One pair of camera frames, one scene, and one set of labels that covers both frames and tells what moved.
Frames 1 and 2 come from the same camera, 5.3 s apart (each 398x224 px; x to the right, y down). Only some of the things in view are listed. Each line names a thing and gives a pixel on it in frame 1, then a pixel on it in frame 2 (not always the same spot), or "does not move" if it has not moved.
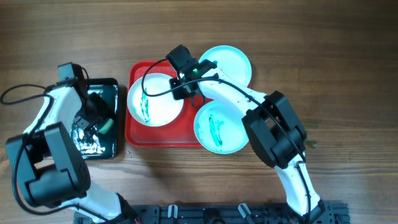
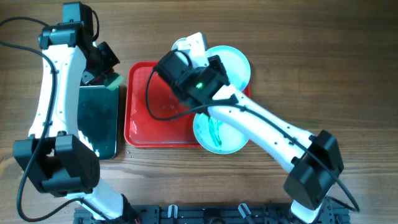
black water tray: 91,142 does not move
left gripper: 104,111 → 110,61
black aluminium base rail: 339,213 does not move
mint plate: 220,129 does not move
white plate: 156,111 → 184,43
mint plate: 231,61 does not move
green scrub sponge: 107,126 → 115,83
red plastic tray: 180,132 does not move
